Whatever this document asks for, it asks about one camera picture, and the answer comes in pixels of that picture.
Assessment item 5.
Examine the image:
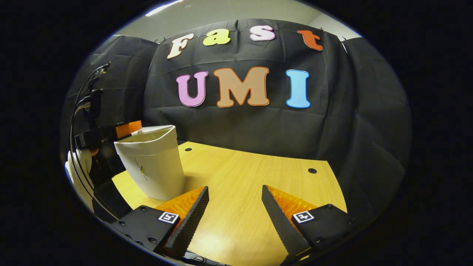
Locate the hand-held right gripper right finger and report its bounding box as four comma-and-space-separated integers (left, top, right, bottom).
261, 184, 357, 265

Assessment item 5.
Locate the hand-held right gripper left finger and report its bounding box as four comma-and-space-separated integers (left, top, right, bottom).
110, 185, 210, 259

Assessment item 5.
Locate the white desktop garbage bin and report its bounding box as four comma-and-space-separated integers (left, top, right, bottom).
113, 125, 186, 201

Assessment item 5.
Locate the wooden desktop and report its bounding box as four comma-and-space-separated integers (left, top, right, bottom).
112, 141, 348, 266

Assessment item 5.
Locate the black backdrop cloth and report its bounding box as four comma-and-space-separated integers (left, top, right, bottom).
61, 18, 412, 222

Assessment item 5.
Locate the ceiling light panel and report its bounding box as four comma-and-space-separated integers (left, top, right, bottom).
145, 0, 186, 17

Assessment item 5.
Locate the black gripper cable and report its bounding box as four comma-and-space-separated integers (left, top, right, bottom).
68, 62, 119, 221

